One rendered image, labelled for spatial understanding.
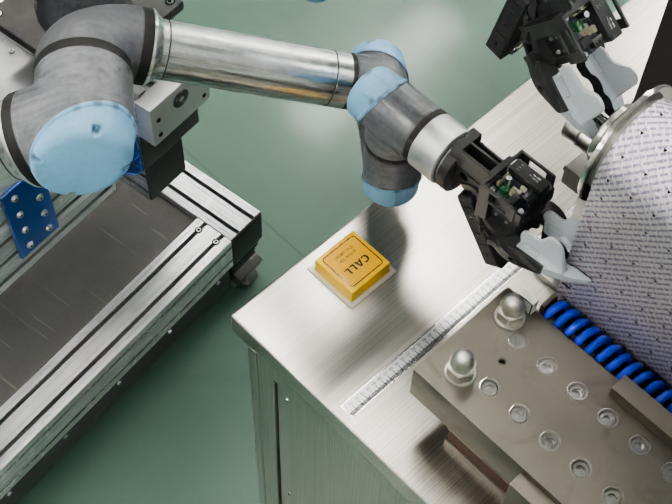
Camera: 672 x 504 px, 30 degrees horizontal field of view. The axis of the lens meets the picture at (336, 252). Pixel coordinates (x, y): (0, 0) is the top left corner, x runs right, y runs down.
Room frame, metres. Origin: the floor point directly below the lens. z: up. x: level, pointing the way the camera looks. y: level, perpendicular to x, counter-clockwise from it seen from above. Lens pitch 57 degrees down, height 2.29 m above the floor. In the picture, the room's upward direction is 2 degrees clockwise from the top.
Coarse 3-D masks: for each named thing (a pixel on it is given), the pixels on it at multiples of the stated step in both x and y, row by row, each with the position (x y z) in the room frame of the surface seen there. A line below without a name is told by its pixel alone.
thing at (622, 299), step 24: (576, 240) 0.77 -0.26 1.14; (600, 240) 0.75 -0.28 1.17; (624, 240) 0.73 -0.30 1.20; (576, 264) 0.76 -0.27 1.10; (600, 264) 0.74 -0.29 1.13; (624, 264) 0.72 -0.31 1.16; (648, 264) 0.71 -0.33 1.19; (576, 288) 0.75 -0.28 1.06; (600, 288) 0.73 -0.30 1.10; (624, 288) 0.72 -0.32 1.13; (648, 288) 0.70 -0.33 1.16; (600, 312) 0.73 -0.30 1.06; (624, 312) 0.71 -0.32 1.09; (648, 312) 0.69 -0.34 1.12; (624, 336) 0.70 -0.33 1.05; (648, 336) 0.68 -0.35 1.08; (648, 360) 0.67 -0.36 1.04
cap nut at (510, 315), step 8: (512, 296) 0.73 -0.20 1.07; (520, 296) 0.73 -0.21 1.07; (504, 304) 0.72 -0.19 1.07; (512, 304) 0.72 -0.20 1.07; (520, 304) 0.72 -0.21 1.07; (496, 312) 0.73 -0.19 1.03; (504, 312) 0.72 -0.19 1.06; (512, 312) 0.72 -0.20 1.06; (520, 312) 0.72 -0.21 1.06; (496, 320) 0.72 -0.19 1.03; (504, 320) 0.72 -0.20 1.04; (512, 320) 0.71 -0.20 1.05; (520, 320) 0.72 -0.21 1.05; (504, 328) 0.71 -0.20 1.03; (512, 328) 0.71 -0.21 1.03
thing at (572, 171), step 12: (576, 144) 0.88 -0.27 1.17; (588, 144) 0.87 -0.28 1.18; (576, 156) 0.89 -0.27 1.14; (564, 168) 0.88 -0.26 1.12; (576, 168) 0.87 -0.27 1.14; (564, 180) 0.87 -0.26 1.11; (576, 180) 0.86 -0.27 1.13; (576, 192) 0.85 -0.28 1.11; (576, 204) 0.86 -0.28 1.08; (576, 216) 0.86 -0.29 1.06; (540, 276) 0.86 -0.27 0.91; (552, 288) 0.85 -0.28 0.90
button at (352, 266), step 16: (352, 240) 0.90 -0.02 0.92; (320, 256) 0.87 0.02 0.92; (336, 256) 0.87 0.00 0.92; (352, 256) 0.87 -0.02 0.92; (368, 256) 0.87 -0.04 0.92; (320, 272) 0.86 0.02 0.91; (336, 272) 0.85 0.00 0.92; (352, 272) 0.85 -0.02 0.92; (368, 272) 0.85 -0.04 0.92; (384, 272) 0.86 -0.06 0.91; (336, 288) 0.83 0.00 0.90; (352, 288) 0.82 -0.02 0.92; (368, 288) 0.84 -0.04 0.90
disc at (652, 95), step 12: (648, 96) 0.82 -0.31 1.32; (660, 96) 0.84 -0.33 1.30; (636, 108) 0.81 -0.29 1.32; (624, 120) 0.80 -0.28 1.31; (612, 132) 0.79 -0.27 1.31; (600, 144) 0.78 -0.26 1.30; (600, 156) 0.78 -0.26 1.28; (588, 168) 0.77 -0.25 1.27; (588, 180) 0.77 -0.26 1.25; (588, 192) 0.78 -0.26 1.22
